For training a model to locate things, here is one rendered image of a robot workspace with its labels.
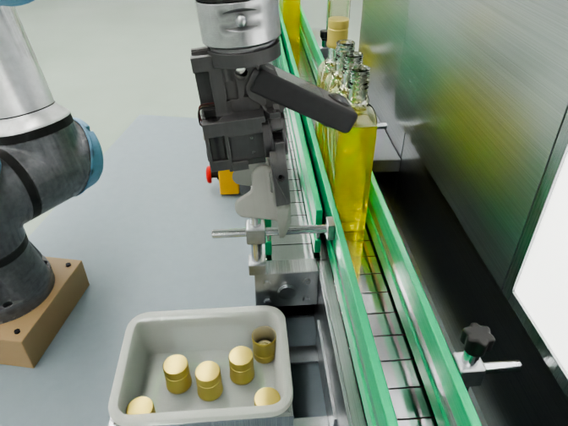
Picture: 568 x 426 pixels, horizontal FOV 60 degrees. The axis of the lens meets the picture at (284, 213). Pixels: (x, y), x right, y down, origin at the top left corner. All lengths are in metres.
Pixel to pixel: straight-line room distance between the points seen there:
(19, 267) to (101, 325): 0.16
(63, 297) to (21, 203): 0.18
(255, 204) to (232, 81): 0.13
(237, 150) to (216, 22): 0.12
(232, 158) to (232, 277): 0.44
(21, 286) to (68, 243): 0.26
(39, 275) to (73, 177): 0.16
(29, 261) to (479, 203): 0.65
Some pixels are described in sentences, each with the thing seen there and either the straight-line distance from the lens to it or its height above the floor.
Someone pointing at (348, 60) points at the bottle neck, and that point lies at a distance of 0.74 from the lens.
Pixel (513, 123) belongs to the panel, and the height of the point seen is 1.15.
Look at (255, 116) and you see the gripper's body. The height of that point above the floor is 1.17.
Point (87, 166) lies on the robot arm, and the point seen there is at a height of 0.98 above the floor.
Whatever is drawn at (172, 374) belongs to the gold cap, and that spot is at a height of 0.81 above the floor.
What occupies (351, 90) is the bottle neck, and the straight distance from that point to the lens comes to 0.70.
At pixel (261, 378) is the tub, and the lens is 0.74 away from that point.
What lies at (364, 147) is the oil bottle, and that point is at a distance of 0.72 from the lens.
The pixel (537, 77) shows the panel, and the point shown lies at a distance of 0.54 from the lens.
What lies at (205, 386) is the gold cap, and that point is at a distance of 0.70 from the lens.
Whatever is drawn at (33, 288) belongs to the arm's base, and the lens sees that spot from 0.85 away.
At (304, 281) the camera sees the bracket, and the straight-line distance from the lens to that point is 0.73.
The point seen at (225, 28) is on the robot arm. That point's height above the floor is 1.25.
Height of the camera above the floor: 1.37
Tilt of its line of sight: 36 degrees down
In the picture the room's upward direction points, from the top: straight up
